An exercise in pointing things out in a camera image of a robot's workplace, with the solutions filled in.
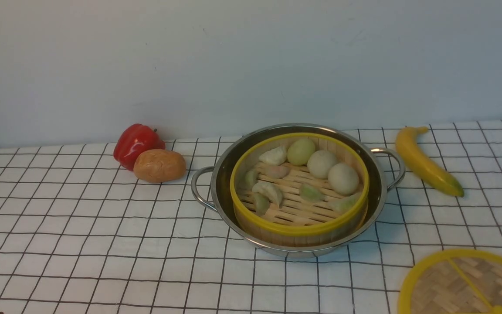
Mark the bamboo steamer basket yellow rim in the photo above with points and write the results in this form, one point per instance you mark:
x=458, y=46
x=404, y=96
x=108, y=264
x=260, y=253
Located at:
x=296, y=222

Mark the woven bamboo steamer lid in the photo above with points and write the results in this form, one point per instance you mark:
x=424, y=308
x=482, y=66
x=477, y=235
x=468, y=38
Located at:
x=454, y=281

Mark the stainless steel pot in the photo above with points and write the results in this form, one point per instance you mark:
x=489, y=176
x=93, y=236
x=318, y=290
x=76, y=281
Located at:
x=211, y=185

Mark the green dumpling left edge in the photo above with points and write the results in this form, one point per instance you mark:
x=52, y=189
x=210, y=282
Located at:
x=250, y=178

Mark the green dumpling edge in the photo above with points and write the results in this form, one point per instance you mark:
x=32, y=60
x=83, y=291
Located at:
x=250, y=178
x=344, y=204

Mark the white dumpling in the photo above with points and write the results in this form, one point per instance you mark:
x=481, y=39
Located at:
x=269, y=190
x=276, y=156

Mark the pink dumpling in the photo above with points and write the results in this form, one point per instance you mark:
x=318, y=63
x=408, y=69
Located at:
x=276, y=171

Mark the white dumpling front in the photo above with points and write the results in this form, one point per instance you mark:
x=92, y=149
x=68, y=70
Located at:
x=269, y=190

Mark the green dumpling front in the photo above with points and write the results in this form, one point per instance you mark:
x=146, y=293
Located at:
x=261, y=204

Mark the green dumpling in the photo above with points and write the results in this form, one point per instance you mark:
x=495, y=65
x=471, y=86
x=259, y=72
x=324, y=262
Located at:
x=311, y=193
x=261, y=204

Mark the green round bun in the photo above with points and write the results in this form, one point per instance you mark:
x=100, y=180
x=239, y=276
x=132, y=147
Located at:
x=300, y=151

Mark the white round bun middle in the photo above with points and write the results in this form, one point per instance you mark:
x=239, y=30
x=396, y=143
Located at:
x=321, y=162

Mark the white round bun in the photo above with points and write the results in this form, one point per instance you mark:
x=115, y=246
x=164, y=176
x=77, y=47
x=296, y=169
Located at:
x=321, y=162
x=343, y=179

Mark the green dumpling centre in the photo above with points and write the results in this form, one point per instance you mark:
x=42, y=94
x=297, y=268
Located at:
x=311, y=193

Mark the brown potato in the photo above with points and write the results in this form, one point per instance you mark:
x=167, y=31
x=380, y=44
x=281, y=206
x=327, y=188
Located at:
x=160, y=165

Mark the white round bun right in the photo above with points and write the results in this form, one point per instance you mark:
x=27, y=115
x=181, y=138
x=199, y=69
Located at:
x=343, y=179

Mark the green dumpling right edge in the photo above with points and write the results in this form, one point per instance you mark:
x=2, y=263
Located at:
x=344, y=204

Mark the red bell pepper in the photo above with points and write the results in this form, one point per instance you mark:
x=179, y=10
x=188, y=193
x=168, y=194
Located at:
x=135, y=140

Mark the yellow banana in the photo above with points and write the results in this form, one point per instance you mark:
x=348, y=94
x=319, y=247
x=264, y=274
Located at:
x=423, y=166

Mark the white checkered tablecloth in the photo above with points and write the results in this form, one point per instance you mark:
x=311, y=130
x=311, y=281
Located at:
x=81, y=235

